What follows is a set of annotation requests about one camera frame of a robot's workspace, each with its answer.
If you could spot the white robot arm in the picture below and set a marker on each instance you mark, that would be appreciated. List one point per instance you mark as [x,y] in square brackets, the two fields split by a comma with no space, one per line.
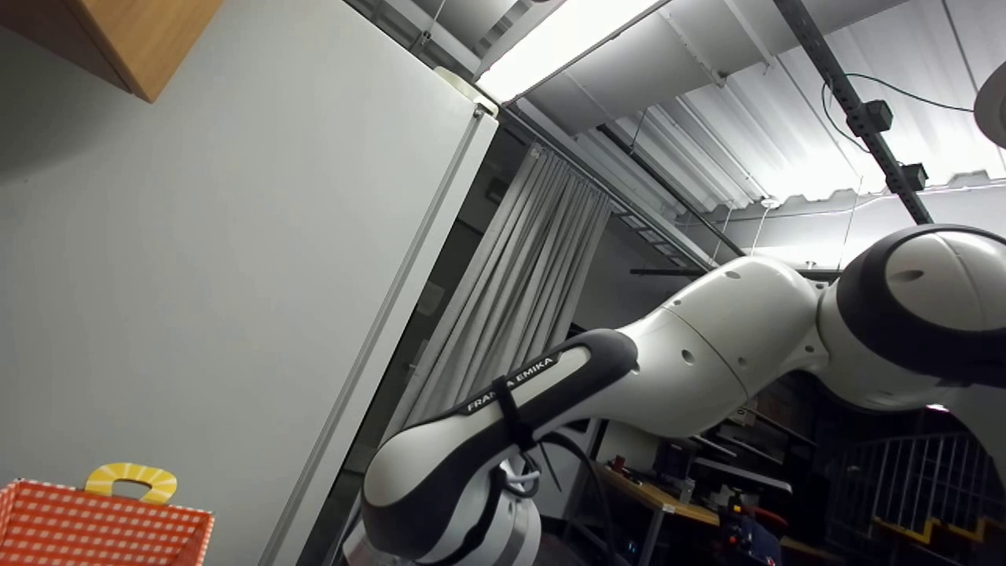
[915,319]

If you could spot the grey curtain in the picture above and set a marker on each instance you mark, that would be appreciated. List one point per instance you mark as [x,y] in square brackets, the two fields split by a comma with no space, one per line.
[519,288]

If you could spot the white door panel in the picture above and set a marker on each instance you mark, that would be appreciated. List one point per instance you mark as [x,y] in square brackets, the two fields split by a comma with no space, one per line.
[386,247]

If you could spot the black ceiling pole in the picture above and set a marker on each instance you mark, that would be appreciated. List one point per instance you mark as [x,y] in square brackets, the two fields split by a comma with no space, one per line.
[901,176]

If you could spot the wooden upper cabinet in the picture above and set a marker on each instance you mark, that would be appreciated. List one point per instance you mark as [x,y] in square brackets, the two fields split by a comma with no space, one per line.
[134,44]

